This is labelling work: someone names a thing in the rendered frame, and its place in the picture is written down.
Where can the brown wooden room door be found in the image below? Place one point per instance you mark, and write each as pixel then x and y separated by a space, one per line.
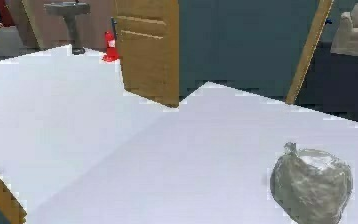
pixel 308 50
pixel 150 50

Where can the grey tied rubbish bag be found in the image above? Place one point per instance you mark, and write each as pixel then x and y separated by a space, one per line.
pixel 308 186

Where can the beige sofa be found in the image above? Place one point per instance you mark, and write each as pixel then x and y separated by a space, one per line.
pixel 353 33

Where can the grey pedestal sink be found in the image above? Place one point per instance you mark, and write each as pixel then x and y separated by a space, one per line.
pixel 70 20

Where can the brown wooden door frame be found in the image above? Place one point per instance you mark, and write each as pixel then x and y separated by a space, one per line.
pixel 2 196

